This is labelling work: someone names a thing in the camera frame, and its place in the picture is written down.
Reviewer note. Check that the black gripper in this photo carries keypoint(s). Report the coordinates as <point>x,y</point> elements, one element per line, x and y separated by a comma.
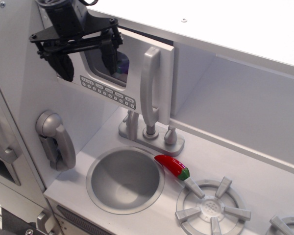
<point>73,30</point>

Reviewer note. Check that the white microwave door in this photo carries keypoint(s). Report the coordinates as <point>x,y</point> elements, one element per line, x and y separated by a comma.
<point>146,89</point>

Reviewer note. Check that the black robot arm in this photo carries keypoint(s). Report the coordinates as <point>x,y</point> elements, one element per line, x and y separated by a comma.
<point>74,30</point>

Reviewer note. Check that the purple toy eggplant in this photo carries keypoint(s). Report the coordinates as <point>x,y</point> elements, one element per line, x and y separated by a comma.
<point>122,64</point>

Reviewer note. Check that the grey toy faucet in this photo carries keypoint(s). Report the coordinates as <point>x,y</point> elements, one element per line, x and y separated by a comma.
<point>166,141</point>

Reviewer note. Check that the round silver sink basin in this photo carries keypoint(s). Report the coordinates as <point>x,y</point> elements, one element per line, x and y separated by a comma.
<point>125,180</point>

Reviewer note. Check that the white toy kitchen cabinet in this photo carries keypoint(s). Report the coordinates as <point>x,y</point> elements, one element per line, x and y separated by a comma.
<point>232,100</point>

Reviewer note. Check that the red toy chili pepper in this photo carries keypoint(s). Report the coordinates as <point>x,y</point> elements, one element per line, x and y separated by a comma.
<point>178,169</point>

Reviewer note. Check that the grey oven vent grille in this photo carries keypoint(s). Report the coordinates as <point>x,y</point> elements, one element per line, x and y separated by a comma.
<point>81,223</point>

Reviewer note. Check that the grey stove burner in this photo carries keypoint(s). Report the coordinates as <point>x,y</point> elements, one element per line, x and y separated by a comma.
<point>281,226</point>
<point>219,210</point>

